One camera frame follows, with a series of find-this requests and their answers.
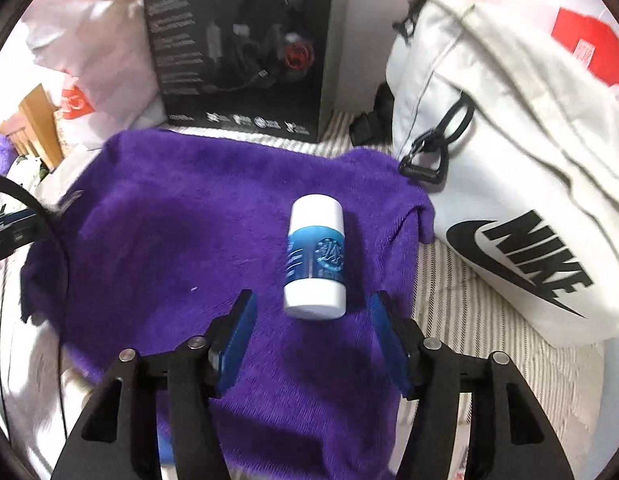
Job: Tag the white plastic bag red print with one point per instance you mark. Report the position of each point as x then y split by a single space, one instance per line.
89 35

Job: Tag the wooden board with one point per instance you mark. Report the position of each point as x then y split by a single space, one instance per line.
39 120

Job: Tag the black headset box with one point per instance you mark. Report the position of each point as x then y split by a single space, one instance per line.
229 35

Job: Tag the white bag with black logo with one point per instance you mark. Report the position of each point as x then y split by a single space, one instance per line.
514 160

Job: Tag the white floral cloth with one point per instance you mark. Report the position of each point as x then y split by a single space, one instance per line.
29 172

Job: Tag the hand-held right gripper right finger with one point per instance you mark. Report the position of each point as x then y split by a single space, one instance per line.
387 340

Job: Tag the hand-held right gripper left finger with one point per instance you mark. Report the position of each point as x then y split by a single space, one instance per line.
237 345

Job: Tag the purple towel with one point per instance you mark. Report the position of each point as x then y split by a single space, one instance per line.
189 210

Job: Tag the white bottle with blue label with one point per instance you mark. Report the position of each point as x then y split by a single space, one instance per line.
317 255

